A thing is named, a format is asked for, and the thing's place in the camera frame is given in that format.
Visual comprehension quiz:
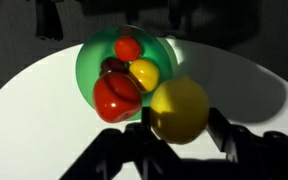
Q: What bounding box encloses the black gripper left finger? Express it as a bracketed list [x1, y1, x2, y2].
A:
[59, 106, 186, 180]

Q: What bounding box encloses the yellow toy fruit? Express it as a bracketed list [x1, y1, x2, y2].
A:
[128, 58, 161, 94]

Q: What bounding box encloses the dark purple toy fruit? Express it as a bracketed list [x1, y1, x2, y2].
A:
[99, 56, 129, 77]

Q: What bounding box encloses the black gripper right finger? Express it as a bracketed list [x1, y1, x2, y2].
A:
[205, 106, 288, 180]

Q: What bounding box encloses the yellow toy lemon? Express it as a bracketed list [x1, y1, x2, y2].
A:
[149, 75, 211, 145]

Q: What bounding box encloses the green translucent bowl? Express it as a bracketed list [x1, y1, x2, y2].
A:
[75, 24, 174, 122]

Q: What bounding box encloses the red toy apple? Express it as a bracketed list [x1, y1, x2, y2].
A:
[92, 71, 143, 124]

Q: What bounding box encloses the small red toy tomato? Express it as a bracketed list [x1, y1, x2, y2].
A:
[113, 35, 142, 63]

